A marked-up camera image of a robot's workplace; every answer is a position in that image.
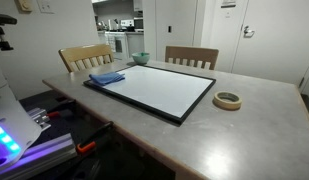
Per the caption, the white robot base with LEDs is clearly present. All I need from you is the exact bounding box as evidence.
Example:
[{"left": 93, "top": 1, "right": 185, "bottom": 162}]
[{"left": 0, "top": 58, "right": 43, "bottom": 175}]

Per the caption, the silver lever door handle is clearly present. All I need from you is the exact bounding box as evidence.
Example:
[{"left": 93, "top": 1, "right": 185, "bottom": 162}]
[{"left": 242, "top": 25, "right": 256, "bottom": 38}]

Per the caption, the white closet door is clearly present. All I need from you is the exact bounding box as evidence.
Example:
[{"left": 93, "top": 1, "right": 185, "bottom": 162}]
[{"left": 155, "top": 0, "right": 198, "bottom": 63}]

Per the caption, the silver metal bracket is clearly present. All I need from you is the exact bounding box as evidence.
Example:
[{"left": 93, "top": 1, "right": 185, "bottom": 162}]
[{"left": 26, "top": 107, "right": 52, "bottom": 132}]

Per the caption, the mint green bowl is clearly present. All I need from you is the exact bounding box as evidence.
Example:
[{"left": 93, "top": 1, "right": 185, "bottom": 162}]
[{"left": 131, "top": 51, "right": 151, "bottom": 66}]

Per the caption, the door sign placard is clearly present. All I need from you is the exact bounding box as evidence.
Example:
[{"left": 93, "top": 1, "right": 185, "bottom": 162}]
[{"left": 220, "top": 0, "right": 237, "bottom": 9}]

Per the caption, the white entry door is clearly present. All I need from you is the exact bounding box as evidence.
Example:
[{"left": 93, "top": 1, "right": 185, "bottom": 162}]
[{"left": 231, "top": 0, "right": 309, "bottom": 86}]

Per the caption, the beige wall thermostat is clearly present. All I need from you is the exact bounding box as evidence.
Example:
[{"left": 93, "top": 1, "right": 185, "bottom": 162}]
[{"left": 15, "top": 0, "right": 34, "bottom": 14}]

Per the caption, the aluminium extrusion rail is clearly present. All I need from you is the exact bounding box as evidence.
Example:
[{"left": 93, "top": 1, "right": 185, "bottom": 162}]
[{"left": 0, "top": 133, "right": 78, "bottom": 180}]

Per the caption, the black clamp with orange handle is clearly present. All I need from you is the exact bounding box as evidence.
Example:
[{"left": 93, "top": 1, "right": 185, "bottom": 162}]
[{"left": 76, "top": 120, "right": 115, "bottom": 155}]

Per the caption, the whiteboard with black frame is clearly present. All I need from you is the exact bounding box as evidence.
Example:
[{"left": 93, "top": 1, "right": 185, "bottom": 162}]
[{"left": 82, "top": 64, "right": 217, "bottom": 126}]

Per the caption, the white kitchen stove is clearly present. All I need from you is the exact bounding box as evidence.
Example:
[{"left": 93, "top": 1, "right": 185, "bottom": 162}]
[{"left": 104, "top": 30, "right": 130, "bottom": 61}]

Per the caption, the white microwave oven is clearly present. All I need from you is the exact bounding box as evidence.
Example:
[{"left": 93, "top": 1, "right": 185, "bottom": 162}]
[{"left": 133, "top": 17, "right": 145, "bottom": 32}]

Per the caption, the black clamp with red handle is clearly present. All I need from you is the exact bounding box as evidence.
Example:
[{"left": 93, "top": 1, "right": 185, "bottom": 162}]
[{"left": 45, "top": 98, "right": 77, "bottom": 120}]

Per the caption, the beige masking tape roll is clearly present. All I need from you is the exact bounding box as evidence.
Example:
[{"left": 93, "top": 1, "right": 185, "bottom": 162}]
[{"left": 212, "top": 90, "right": 243, "bottom": 111}]

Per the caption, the black camera on mount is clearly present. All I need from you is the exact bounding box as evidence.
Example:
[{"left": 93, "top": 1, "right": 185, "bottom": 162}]
[{"left": 0, "top": 12, "right": 18, "bottom": 52}]

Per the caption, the blue microfibre cloth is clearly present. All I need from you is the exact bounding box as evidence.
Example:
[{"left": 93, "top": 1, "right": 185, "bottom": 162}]
[{"left": 88, "top": 71, "right": 126, "bottom": 87}]

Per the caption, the wooden slat-back chair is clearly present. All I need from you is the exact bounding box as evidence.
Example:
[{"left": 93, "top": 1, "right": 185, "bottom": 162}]
[
  {"left": 58, "top": 43, "right": 115, "bottom": 74},
  {"left": 164, "top": 45, "right": 220, "bottom": 71}
]

